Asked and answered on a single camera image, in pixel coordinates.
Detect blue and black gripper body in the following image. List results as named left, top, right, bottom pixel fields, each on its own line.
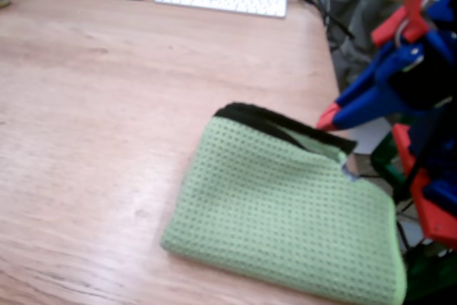
left=374, top=29, right=457, bottom=120

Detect green clamp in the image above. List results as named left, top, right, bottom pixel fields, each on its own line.
left=403, top=247, right=457, bottom=302
left=369, top=133, right=411, bottom=202

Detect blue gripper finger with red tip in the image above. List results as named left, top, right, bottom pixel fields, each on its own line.
left=316, top=83, right=396, bottom=131
left=333, top=44, right=396, bottom=108

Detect green waffle microfibre cloth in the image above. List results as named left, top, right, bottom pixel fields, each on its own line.
left=160, top=101, right=408, bottom=305

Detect white slim keyboard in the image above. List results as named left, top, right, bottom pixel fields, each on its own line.
left=154, top=0, right=288, bottom=19

